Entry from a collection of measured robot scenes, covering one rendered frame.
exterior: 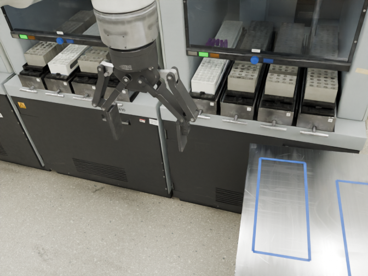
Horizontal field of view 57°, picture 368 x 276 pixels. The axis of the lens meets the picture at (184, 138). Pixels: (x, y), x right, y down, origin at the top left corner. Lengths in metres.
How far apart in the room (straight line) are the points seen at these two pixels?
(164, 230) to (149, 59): 1.51
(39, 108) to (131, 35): 1.47
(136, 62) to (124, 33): 0.05
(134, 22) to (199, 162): 1.24
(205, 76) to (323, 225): 0.76
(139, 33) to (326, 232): 0.73
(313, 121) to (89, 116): 1.04
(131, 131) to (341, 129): 0.94
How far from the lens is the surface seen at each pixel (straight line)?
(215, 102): 1.41
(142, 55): 0.53
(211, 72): 1.48
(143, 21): 0.50
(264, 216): 1.01
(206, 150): 1.61
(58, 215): 2.19
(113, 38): 0.52
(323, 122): 1.40
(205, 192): 1.84
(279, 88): 1.41
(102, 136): 1.82
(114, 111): 0.66
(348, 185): 1.14
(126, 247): 1.95
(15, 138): 2.28
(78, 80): 1.66
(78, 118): 1.82
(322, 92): 1.41
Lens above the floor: 1.64
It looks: 42 degrees down
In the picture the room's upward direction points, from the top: 5 degrees counter-clockwise
